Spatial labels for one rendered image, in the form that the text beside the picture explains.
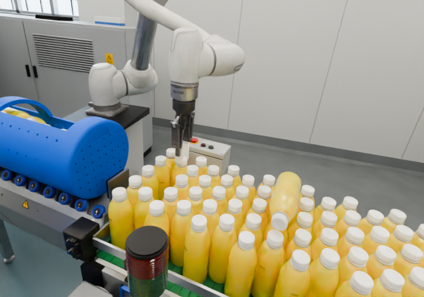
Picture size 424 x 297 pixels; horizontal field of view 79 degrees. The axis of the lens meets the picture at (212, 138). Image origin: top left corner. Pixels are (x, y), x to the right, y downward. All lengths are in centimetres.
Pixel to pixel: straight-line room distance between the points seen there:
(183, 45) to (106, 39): 191
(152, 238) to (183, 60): 51
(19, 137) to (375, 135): 366
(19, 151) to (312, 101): 318
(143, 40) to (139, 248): 116
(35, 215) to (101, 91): 71
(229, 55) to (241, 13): 262
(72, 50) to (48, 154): 202
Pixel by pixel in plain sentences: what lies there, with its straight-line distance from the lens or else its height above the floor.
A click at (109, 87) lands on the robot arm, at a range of 155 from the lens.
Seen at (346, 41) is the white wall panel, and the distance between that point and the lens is 352.
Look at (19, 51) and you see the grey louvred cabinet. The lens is 335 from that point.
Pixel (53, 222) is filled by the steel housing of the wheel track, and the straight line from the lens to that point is 113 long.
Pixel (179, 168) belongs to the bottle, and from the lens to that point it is 94.
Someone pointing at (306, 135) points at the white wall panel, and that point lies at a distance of 373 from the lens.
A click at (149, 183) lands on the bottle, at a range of 89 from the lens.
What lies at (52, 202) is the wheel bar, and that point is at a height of 93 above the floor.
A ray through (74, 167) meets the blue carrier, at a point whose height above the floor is 112.
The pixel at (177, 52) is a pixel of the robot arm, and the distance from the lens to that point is 78.
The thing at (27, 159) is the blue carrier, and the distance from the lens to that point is 102.
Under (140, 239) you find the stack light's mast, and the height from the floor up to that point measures 126.
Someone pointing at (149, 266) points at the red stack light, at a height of 124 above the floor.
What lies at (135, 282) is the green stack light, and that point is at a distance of 46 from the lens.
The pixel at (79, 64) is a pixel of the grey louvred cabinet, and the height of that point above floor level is 108.
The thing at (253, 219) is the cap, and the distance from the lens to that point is 71.
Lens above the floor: 157
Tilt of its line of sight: 24 degrees down
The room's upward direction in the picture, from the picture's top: 5 degrees clockwise
